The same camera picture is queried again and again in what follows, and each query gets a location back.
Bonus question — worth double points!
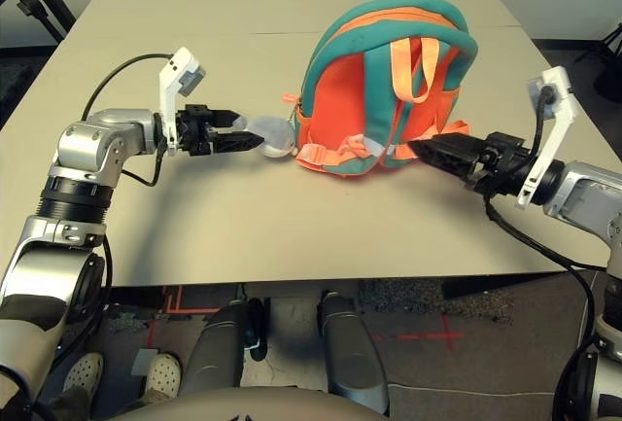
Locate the orange and teal backpack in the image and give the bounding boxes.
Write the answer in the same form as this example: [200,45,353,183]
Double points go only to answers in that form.
[283,0,480,179]

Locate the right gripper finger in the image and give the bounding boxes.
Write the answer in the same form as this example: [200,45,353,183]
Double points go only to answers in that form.
[406,131,488,156]
[409,145,483,190]

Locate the black floor mat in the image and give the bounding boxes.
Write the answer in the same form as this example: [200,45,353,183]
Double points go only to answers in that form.
[0,63,31,123]

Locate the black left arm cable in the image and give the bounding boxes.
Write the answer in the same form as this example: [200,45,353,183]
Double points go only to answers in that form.
[81,53,172,189]

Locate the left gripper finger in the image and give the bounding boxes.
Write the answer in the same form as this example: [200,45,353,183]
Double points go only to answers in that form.
[208,109,243,131]
[212,130,267,155]

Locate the black table foot bar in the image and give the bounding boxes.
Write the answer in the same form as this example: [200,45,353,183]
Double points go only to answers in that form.
[441,272,575,298]

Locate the black framed side table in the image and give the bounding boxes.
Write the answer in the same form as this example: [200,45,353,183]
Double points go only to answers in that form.
[0,0,78,46]

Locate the grey right robot leg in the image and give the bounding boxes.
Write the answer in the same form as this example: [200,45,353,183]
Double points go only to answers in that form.
[317,288,391,413]

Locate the grey robot leg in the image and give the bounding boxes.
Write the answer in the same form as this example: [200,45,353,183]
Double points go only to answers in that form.
[177,300,267,394]
[317,288,391,413]

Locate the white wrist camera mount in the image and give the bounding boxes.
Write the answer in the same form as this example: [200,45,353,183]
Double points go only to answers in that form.
[514,65,582,211]
[158,46,209,158]

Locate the grey robot torso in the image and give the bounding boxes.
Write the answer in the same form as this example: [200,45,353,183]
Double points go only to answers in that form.
[111,385,391,421]

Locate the white perforated clog shoe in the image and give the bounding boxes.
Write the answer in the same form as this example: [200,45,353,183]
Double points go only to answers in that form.
[62,352,105,394]
[145,351,183,396]

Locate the black stand legs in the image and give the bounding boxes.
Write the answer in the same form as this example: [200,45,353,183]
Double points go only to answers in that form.
[575,21,622,97]

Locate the grey left robot leg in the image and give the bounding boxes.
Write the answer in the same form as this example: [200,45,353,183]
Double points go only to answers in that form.
[177,300,267,394]

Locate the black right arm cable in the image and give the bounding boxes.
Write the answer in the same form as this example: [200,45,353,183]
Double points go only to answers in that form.
[483,84,611,421]

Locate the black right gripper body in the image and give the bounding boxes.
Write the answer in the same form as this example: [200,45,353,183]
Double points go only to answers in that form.
[468,131,536,198]

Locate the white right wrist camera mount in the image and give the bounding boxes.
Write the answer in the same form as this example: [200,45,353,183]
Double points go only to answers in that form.
[514,65,582,211]

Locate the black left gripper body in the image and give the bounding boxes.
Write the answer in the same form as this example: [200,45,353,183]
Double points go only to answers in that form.
[174,103,218,158]

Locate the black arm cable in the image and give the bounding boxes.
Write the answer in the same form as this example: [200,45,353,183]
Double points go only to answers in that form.
[81,53,172,189]
[483,84,611,421]

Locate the thin white floor cable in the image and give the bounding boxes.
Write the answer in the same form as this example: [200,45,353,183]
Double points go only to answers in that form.
[388,381,556,399]

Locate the olive trouser leg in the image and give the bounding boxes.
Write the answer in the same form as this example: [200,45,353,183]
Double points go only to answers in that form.
[139,388,177,405]
[48,384,96,420]

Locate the grey white plush keychain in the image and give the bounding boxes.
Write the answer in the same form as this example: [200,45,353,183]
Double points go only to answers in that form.
[232,114,300,159]

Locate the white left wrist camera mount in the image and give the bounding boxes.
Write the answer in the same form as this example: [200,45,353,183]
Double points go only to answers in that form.
[158,46,209,158]

